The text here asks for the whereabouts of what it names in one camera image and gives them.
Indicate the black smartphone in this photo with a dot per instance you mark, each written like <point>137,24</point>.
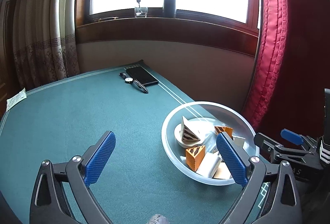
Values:
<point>143,76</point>

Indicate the white power adapter plug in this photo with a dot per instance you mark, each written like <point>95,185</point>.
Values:
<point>209,164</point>

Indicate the clear glass bowl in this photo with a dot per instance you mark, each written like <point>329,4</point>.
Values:
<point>205,116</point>

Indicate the plain wooden cube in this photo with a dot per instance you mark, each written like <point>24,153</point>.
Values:
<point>222,172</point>

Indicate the orange-brown wooden wedge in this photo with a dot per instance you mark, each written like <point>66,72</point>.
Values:
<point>194,157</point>

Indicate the patterned beige curtain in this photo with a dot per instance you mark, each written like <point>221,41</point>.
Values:
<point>44,44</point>

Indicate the brown striped wooden wedge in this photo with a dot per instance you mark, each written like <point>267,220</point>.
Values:
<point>220,129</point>

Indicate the small white ceramic dish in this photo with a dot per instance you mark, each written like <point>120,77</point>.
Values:
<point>206,130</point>

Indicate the black wristwatch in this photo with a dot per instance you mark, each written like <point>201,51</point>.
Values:
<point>130,80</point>

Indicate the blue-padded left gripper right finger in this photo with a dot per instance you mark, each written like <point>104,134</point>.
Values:
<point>282,202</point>

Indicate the dark thermos bottle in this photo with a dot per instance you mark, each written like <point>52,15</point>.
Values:
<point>169,8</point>

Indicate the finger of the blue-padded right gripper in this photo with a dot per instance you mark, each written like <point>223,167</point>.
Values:
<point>292,137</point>
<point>275,150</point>

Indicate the red quilted curtain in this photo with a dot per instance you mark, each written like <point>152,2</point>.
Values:
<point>272,43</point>

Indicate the white painted wooden block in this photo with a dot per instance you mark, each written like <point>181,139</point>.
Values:
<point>239,141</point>

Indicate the grey striped wooden wedge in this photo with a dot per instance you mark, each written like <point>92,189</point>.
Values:
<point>189,132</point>

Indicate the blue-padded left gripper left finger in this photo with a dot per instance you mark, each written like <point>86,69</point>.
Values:
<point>49,203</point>

